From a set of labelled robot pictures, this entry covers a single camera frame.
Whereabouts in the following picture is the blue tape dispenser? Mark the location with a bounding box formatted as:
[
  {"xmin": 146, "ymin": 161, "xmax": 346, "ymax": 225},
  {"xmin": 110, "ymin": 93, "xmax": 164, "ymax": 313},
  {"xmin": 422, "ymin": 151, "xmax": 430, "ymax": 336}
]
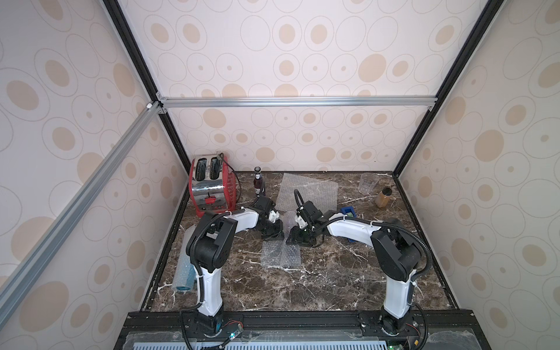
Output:
[{"xmin": 341, "ymin": 206, "xmax": 357, "ymax": 217}]

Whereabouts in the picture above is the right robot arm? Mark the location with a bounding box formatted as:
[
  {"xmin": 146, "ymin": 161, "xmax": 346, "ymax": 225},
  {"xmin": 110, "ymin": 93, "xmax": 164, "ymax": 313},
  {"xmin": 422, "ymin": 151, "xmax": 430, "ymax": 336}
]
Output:
[{"xmin": 288, "ymin": 201, "xmax": 433, "ymax": 322}]

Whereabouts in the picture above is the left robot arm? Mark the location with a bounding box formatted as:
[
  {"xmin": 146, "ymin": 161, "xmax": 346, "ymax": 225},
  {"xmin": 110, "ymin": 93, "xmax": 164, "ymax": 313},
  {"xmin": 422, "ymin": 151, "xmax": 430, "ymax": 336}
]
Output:
[{"xmin": 186, "ymin": 196, "xmax": 283, "ymax": 317}]

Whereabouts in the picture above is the stack of bubble wrap sheets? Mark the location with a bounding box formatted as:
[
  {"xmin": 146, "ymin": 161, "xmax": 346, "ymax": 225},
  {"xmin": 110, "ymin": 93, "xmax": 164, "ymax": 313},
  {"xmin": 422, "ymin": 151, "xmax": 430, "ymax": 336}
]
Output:
[{"xmin": 276, "ymin": 174, "xmax": 338, "ymax": 212}]

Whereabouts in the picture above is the purple bottle rear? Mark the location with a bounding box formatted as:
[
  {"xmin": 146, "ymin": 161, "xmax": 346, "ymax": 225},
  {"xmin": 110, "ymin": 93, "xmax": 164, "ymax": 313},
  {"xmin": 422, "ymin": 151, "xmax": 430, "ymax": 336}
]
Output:
[{"xmin": 253, "ymin": 166, "xmax": 266, "ymax": 197}]

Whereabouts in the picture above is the red and chrome toaster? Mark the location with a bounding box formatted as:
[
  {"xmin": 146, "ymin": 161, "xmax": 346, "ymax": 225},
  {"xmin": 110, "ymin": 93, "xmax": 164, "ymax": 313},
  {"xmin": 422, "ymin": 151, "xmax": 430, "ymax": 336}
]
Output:
[{"xmin": 188, "ymin": 153, "xmax": 237, "ymax": 218}]

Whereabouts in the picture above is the clear drinking glass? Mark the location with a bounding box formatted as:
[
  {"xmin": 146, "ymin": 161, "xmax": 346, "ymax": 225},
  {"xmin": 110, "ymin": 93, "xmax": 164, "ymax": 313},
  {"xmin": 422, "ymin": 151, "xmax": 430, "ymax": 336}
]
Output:
[{"xmin": 358, "ymin": 173, "xmax": 379, "ymax": 195}]

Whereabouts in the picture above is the brown spice jar black lid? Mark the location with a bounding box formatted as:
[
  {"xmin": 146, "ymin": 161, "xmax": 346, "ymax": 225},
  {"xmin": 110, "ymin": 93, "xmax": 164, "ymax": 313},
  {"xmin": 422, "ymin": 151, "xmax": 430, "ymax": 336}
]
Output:
[{"xmin": 375, "ymin": 187, "xmax": 392, "ymax": 209}]

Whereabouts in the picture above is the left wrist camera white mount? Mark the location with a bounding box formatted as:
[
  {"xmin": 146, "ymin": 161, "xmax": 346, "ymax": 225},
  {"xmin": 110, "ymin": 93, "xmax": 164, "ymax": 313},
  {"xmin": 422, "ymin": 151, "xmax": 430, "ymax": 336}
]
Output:
[{"xmin": 268, "ymin": 210, "xmax": 280, "ymax": 223}]

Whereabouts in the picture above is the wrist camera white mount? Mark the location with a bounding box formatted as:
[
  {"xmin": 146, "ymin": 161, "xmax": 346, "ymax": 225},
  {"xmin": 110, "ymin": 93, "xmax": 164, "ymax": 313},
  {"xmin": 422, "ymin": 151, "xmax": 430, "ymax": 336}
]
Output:
[
  {"xmin": 295, "ymin": 215, "xmax": 308, "ymax": 229},
  {"xmin": 268, "ymin": 210, "xmax": 280, "ymax": 223}
]

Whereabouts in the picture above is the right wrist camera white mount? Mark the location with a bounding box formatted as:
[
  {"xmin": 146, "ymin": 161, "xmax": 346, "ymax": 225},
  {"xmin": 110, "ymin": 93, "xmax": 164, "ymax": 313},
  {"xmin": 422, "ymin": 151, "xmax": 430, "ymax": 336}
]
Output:
[{"xmin": 295, "ymin": 215, "xmax": 308, "ymax": 229}]

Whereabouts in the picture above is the black toaster power cord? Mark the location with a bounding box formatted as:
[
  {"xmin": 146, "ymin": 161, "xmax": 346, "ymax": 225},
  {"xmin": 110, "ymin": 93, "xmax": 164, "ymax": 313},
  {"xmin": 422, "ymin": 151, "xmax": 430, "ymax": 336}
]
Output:
[{"xmin": 217, "ymin": 152, "xmax": 243, "ymax": 204}]

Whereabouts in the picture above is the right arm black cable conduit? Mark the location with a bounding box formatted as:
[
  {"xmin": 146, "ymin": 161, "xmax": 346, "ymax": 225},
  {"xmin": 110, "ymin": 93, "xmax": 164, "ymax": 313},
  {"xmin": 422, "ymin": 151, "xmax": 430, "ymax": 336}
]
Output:
[{"xmin": 292, "ymin": 189, "xmax": 434, "ymax": 283}]

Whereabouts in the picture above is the horizontal aluminium frame bar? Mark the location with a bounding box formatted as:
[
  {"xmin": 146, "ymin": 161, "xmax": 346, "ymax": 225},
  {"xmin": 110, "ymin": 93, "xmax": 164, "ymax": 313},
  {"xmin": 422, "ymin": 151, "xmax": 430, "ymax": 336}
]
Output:
[{"xmin": 160, "ymin": 96, "xmax": 438, "ymax": 109}]

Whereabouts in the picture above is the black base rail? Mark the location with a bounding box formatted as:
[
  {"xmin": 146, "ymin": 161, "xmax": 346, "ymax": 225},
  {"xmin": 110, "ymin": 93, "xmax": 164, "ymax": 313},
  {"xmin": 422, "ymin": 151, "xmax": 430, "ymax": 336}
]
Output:
[{"xmin": 114, "ymin": 310, "xmax": 490, "ymax": 349}]

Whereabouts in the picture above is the black left frame post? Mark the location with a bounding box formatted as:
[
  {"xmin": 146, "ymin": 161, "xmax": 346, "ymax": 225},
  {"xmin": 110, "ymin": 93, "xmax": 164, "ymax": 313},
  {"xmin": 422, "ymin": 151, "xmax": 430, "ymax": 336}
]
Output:
[{"xmin": 101, "ymin": 0, "xmax": 192, "ymax": 172}]

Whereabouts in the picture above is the black frame post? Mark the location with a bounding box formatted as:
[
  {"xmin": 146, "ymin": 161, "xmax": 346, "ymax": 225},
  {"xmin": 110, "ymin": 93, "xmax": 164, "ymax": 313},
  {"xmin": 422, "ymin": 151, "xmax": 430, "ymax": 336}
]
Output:
[
  {"xmin": 101, "ymin": 0, "xmax": 192, "ymax": 172},
  {"xmin": 393, "ymin": 0, "xmax": 505, "ymax": 179}
]

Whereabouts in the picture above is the diagonal aluminium frame bar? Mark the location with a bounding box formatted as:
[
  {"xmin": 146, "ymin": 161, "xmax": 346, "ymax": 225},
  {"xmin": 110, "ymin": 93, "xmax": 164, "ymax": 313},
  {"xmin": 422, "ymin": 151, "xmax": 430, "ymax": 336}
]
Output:
[{"xmin": 1, "ymin": 101, "xmax": 163, "ymax": 327}]

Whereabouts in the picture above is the black right frame post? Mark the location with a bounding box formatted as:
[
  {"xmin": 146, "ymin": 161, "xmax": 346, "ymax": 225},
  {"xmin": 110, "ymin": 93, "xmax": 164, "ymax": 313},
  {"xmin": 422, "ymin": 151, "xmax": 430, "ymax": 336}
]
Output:
[{"xmin": 393, "ymin": 0, "xmax": 505, "ymax": 179}]

